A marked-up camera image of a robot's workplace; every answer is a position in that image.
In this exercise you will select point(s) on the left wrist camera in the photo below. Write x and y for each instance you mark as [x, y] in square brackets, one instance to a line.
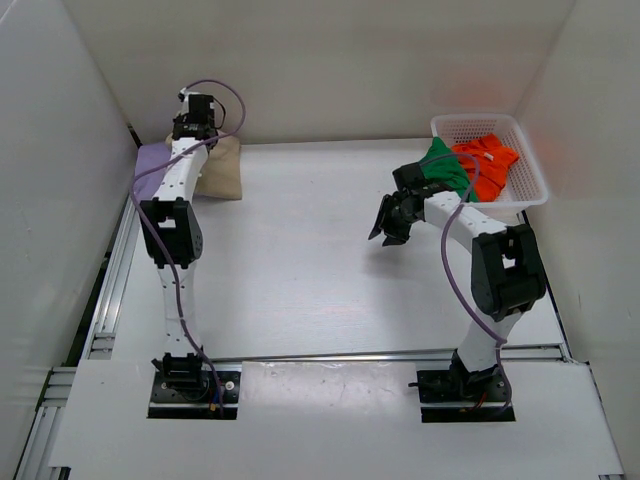
[197, 108]

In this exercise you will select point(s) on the white plastic basket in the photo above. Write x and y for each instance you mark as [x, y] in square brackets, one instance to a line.
[525, 185]

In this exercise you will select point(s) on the aluminium front rail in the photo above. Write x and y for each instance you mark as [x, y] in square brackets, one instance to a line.
[528, 354]

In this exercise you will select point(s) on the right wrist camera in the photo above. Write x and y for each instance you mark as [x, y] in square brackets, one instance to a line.
[410, 177]

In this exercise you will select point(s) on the purple t shirt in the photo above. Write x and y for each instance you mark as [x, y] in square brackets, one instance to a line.
[150, 156]

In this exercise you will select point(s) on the orange t shirt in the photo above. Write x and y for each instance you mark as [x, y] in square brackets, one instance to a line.
[495, 160]

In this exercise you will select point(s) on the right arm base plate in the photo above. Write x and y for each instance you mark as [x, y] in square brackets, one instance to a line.
[441, 402]

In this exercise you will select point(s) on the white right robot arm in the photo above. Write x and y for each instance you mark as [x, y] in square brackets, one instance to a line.
[506, 276]

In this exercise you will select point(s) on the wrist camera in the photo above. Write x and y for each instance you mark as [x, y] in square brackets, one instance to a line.
[410, 177]
[197, 108]

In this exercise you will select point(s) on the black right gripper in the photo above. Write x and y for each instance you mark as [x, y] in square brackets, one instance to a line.
[395, 235]

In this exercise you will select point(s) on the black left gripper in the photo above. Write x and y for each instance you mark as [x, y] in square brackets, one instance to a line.
[181, 119]

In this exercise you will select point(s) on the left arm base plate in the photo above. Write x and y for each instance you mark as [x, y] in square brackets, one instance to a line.
[170, 400]

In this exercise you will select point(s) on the beige t shirt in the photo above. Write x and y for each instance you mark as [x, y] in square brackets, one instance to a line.
[210, 171]

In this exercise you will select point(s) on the aluminium table edge rail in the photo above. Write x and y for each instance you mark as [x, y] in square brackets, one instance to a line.
[103, 328]

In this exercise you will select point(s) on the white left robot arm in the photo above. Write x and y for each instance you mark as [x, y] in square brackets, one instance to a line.
[174, 241]

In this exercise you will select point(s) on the green t shirt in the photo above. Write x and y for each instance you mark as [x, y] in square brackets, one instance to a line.
[441, 165]

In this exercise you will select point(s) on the white front cover board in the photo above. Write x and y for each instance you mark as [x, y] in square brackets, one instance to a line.
[338, 421]

